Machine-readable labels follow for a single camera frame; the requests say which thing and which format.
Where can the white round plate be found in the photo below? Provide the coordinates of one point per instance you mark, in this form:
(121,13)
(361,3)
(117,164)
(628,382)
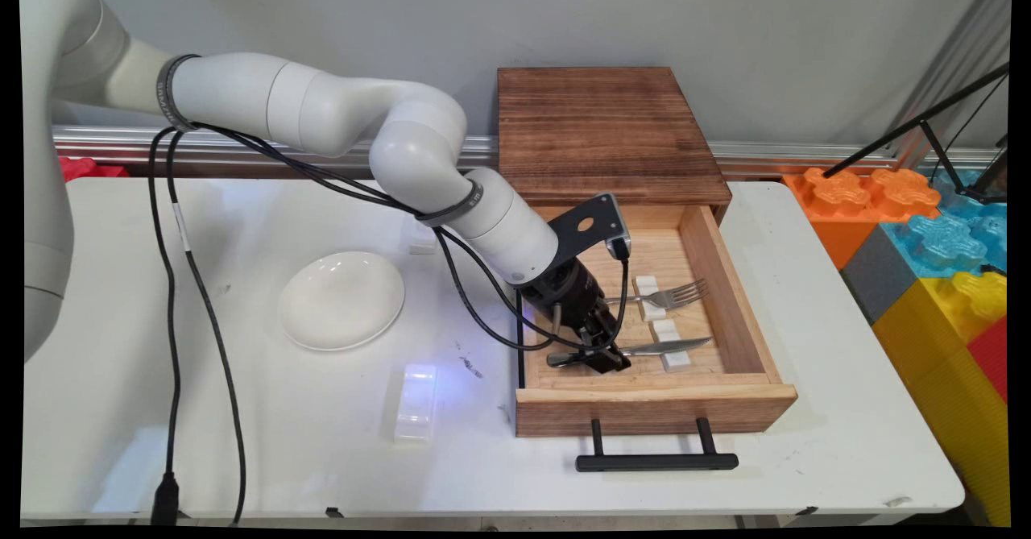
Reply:
(342,301)

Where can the light wooden drawer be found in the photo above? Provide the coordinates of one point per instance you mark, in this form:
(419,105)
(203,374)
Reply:
(693,386)

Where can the red giant building block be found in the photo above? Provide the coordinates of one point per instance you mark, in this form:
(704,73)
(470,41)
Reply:
(84,170)
(991,358)

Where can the clear rest block front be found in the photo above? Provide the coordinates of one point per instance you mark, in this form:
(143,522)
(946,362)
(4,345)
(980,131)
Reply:
(417,402)

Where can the blue giant building block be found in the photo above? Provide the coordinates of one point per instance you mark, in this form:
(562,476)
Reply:
(942,245)

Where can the grey giant building block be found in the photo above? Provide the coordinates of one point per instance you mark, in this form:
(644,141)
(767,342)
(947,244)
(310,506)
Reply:
(879,277)

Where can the silver table knife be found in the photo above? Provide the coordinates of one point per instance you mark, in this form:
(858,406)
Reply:
(668,346)

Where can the clear rest block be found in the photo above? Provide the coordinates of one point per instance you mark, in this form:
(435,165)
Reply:
(420,242)
(417,402)

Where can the orange giant building block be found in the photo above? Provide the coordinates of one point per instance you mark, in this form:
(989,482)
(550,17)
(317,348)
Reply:
(846,209)

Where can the white cutlery rest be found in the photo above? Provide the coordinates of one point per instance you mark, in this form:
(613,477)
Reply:
(667,331)
(651,312)

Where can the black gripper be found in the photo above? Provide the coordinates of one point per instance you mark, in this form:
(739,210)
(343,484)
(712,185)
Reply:
(564,293)

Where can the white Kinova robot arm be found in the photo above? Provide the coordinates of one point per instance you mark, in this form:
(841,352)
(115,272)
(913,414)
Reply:
(322,108)

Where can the black tripod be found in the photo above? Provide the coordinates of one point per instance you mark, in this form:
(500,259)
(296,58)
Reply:
(926,120)

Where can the yellow giant building block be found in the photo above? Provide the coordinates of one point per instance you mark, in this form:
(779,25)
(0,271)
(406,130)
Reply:
(942,378)

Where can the aluminium wall rail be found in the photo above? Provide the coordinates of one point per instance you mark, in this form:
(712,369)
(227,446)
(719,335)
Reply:
(242,152)

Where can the silver fork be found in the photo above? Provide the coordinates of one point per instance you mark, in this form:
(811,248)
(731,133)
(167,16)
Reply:
(672,295)

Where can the clear rest block back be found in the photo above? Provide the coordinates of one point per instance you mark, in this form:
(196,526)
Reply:
(420,242)

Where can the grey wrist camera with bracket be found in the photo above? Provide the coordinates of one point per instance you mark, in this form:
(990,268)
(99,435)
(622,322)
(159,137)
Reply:
(596,221)

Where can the dark wooden drawer cabinet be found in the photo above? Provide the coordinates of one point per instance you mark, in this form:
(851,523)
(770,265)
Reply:
(604,132)

